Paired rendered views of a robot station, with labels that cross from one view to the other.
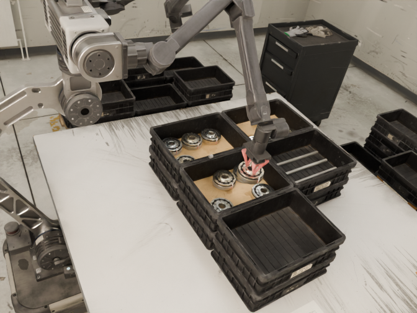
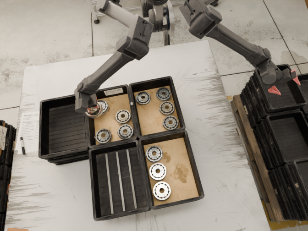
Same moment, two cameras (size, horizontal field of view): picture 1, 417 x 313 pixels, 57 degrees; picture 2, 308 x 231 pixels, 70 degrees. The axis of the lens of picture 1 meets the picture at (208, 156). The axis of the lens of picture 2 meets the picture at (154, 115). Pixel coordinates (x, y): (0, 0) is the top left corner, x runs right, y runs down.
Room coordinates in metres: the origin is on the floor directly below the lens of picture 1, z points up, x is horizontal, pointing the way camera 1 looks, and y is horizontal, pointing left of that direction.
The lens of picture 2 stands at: (1.79, -0.50, 2.18)
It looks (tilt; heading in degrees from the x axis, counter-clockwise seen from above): 65 degrees down; 122
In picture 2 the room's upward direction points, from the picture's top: 7 degrees counter-clockwise
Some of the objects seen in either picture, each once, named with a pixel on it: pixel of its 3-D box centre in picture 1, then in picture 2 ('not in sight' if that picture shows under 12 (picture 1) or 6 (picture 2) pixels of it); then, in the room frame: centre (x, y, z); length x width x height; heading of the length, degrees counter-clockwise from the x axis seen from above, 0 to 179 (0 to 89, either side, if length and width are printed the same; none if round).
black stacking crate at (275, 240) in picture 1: (278, 238); (66, 127); (0.98, -0.31, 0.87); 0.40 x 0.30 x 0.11; 127
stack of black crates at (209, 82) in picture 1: (200, 101); (307, 189); (2.68, 0.13, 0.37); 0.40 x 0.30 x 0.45; 125
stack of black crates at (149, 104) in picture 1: (153, 115); (283, 141); (2.46, 0.47, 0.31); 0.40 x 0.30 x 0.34; 125
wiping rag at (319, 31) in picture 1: (319, 30); not in sight; (3.29, -0.74, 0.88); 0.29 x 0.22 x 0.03; 125
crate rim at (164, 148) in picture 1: (200, 138); (155, 106); (1.46, 0.05, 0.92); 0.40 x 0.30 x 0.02; 127
